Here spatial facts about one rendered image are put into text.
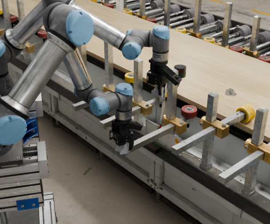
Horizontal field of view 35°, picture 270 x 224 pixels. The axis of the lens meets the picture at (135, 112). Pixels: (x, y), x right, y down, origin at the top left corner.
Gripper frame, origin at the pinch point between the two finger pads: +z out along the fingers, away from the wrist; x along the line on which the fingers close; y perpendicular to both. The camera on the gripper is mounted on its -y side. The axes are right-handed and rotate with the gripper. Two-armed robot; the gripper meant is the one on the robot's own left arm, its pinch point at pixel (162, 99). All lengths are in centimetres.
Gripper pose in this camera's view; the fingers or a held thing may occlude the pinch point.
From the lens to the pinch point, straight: 206.8
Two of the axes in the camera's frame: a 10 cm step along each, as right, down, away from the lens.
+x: -4.8, 4.3, -7.6
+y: -8.8, -2.4, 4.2
